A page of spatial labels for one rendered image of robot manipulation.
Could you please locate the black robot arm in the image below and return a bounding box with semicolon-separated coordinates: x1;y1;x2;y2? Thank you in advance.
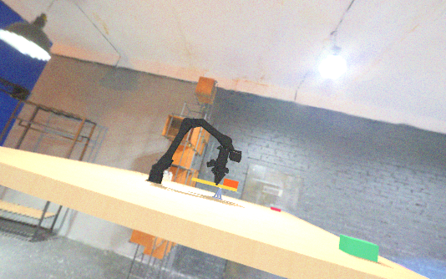
147;118;242;184

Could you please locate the green rectangular block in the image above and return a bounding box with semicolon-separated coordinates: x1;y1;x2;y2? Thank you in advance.
339;234;379;262

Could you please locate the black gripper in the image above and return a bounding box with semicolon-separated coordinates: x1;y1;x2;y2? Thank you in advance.
211;157;229;185

